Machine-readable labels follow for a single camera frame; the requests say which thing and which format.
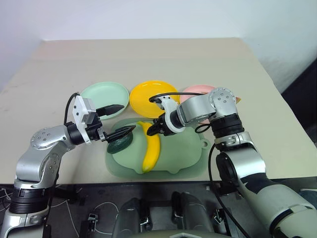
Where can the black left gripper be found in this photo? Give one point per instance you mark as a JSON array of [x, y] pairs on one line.
[[93, 129]]

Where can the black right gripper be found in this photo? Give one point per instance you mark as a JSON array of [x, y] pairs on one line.
[[163, 126]]

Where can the dark green bumpy vegetable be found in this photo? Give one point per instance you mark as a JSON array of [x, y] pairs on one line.
[[120, 146]]

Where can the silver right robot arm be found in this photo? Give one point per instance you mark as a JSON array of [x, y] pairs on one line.
[[247, 158]]

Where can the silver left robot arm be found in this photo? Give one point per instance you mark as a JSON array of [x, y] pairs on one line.
[[37, 158]]

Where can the light green plate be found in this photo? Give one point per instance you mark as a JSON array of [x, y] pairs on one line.
[[104, 95]]

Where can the yellow plate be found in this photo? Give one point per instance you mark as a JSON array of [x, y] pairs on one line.
[[143, 99]]

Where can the pink plate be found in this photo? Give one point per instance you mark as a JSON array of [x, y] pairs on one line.
[[193, 89]]

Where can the yellow banana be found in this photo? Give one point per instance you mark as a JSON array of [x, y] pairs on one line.
[[152, 153]]

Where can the light green pig-shaped tray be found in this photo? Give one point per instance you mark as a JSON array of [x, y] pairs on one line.
[[178, 148]]

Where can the dark rounded robot leg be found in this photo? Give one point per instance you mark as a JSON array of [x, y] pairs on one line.
[[193, 213], [133, 218]]

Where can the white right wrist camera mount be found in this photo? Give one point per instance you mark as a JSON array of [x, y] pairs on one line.
[[171, 106]]

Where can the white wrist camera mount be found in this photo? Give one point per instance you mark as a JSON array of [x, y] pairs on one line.
[[79, 111], [171, 106]]

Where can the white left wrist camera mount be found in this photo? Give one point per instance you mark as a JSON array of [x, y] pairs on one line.
[[79, 111]]

